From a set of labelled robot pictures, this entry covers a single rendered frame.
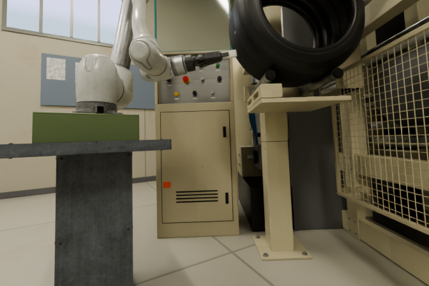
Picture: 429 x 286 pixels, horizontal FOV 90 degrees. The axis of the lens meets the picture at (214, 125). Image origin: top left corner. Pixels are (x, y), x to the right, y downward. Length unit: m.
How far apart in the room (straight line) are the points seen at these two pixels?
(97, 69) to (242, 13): 0.63
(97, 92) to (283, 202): 1.09
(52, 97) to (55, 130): 2.78
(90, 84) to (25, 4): 3.20
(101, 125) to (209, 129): 0.77
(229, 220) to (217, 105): 0.78
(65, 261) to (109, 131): 0.47
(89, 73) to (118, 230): 0.63
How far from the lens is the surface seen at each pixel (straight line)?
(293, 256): 1.39
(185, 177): 1.50
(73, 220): 0.96
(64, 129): 0.91
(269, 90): 0.91
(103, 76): 1.01
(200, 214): 1.55
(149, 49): 0.85
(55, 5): 4.12
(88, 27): 3.98
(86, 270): 1.03
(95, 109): 0.95
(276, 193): 1.32
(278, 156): 1.29
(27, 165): 3.70
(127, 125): 0.91
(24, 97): 3.76
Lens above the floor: 0.64
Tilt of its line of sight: 4 degrees up
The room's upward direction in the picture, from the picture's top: 2 degrees counter-clockwise
